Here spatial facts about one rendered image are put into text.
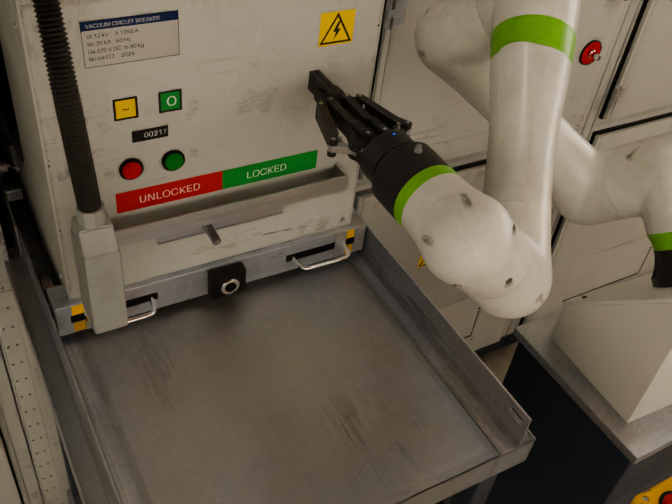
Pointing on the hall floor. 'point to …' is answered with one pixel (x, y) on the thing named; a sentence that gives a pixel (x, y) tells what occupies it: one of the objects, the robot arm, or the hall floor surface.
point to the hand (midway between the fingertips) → (324, 90)
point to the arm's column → (568, 449)
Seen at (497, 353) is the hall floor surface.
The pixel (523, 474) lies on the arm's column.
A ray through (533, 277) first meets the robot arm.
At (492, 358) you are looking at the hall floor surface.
